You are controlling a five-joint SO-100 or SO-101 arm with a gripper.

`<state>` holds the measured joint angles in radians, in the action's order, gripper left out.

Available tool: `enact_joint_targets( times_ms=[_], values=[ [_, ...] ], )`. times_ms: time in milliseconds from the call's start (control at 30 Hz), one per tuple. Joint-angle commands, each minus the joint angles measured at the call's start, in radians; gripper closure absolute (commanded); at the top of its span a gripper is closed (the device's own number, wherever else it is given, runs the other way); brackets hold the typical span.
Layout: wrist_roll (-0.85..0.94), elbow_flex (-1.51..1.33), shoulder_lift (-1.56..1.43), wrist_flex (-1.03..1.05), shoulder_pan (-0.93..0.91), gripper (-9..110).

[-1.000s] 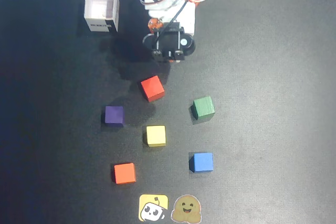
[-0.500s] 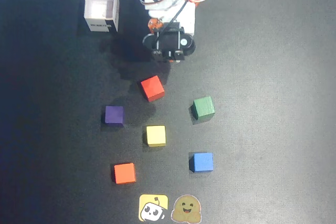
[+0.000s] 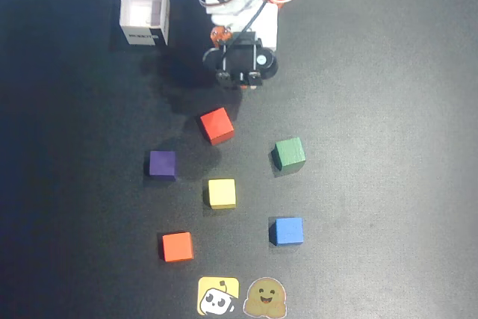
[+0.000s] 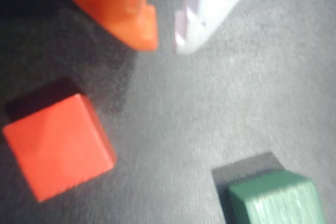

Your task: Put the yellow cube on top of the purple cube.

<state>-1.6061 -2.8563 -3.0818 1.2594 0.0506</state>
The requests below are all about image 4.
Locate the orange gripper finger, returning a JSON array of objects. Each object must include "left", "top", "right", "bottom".
[{"left": 56, "top": 0, "right": 159, "bottom": 51}]

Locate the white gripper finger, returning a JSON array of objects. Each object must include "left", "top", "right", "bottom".
[{"left": 174, "top": 0, "right": 263, "bottom": 55}]

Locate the red wooden cube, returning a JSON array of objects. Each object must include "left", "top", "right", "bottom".
[{"left": 2, "top": 93, "right": 118, "bottom": 204}]

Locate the green wooden cube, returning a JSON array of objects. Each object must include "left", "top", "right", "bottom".
[{"left": 227, "top": 168, "right": 327, "bottom": 224}]

